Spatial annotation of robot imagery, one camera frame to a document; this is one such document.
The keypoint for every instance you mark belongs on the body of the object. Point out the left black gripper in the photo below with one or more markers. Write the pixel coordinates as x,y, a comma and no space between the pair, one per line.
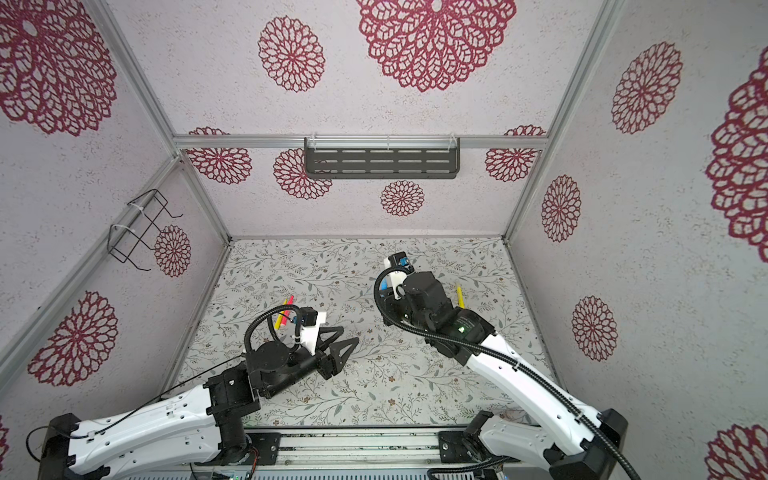
331,363

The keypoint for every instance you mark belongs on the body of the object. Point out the pink highlighter pen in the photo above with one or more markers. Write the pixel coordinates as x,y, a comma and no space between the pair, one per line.
286,313

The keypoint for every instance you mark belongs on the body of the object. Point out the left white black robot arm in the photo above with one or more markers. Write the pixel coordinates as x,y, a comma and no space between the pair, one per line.
203,424

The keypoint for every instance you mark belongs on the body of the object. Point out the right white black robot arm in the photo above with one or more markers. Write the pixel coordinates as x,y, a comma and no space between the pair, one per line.
568,438

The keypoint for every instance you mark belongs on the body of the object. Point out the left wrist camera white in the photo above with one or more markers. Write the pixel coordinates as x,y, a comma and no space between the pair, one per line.
310,323

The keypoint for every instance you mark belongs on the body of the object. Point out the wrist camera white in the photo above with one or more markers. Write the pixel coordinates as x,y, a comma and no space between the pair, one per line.
394,280
310,323

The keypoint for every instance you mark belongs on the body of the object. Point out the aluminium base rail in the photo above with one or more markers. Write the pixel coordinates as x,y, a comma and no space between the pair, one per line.
372,449

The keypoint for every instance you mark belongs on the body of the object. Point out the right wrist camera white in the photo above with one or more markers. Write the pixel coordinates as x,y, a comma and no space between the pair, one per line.
394,280

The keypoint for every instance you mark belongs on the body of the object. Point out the dark grey wall shelf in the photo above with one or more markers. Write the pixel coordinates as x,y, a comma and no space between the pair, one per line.
382,159

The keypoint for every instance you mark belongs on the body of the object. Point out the black wire wall basket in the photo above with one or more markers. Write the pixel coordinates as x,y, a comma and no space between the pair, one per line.
125,238

